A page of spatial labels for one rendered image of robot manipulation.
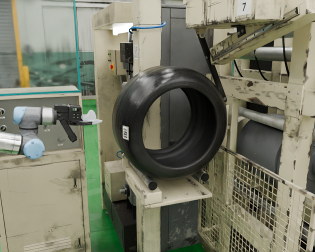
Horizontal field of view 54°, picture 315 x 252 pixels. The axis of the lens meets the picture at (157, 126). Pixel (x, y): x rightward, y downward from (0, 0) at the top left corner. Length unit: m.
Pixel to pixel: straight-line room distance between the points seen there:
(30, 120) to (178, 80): 0.65
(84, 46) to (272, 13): 9.26
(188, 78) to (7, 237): 1.50
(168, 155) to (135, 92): 0.52
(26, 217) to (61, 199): 0.23
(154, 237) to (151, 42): 1.21
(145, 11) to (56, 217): 1.39
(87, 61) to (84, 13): 1.45
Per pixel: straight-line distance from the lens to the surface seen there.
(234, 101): 1.94
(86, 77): 10.31
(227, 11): 1.42
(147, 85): 1.36
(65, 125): 1.38
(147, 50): 1.71
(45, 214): 2.16
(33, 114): 1.36
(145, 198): 1.49
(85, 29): 10.35
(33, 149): 1.24
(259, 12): 1.28
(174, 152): 1.75
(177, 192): 1.63
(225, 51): 1.66
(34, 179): 2.05
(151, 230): 2.05
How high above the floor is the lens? 1.54
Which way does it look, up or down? 14 degrees down
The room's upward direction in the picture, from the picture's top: straight up
